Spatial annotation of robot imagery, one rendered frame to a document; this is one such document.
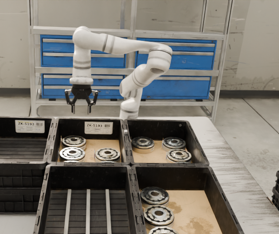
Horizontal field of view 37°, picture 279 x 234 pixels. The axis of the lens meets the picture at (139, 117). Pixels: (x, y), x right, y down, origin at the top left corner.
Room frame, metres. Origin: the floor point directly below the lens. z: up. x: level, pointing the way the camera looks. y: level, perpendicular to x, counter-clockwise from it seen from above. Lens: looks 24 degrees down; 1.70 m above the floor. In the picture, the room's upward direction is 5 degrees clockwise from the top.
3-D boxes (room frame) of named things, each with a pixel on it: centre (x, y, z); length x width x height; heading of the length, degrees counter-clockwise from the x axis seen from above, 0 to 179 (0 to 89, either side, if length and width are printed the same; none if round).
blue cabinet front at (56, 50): (3.39, 0.51, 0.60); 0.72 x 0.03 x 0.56; 101
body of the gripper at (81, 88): (1.58, 0.25, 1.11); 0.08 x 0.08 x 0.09
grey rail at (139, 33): (3.50, 0.12, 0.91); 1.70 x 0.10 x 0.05; 101
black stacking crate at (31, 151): (1.44, 0.49, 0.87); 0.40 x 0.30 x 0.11; 8
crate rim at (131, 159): (1.52, -0.10, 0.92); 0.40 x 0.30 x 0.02; 8
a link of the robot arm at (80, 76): (1.56, 0.24, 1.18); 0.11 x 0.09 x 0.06; 8
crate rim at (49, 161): (1.48, 0.19, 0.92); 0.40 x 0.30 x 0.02; 8
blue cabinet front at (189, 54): (3.55, -0.28, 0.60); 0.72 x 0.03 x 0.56; 101
